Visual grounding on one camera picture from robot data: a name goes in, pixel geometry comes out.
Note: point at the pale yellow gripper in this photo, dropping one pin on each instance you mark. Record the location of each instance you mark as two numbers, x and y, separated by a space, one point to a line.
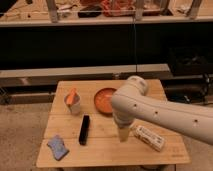
123 133

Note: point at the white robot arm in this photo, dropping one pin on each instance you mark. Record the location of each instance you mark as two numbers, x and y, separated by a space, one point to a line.
130 102

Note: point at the white labelled bottle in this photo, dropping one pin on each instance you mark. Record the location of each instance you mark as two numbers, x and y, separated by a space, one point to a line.
149 137

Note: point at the orange round plate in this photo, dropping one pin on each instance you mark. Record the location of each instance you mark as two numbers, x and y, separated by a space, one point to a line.
102 100

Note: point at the black rectangular brush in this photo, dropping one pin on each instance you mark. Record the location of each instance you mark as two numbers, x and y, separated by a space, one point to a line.
84 130

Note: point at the wooden table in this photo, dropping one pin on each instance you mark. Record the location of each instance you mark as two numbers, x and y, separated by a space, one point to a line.
103 147

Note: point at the white cup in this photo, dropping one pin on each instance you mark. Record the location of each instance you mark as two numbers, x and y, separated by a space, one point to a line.
75 106

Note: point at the orange carrot in cup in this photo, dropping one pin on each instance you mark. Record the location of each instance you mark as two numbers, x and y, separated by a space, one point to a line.
71 96

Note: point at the blue sponge cloth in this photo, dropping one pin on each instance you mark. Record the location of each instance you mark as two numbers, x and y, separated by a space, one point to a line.
58 148

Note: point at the long metal beam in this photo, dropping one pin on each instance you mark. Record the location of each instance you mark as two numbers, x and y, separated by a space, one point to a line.
50 76

